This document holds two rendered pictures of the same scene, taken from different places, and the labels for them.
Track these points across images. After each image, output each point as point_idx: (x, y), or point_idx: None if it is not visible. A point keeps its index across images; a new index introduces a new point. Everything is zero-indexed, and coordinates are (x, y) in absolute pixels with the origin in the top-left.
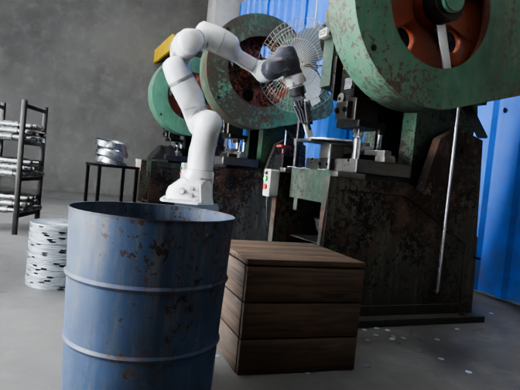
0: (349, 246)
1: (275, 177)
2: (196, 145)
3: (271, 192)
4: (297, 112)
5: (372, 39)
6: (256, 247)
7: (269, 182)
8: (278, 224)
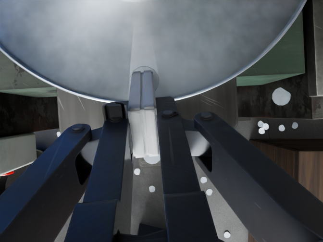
0: None
1: (11, 152)
2: None
3: (33, 154)
4: (54, 231)
5: None
6: None
7: (19, 167)
8: (55, 115)
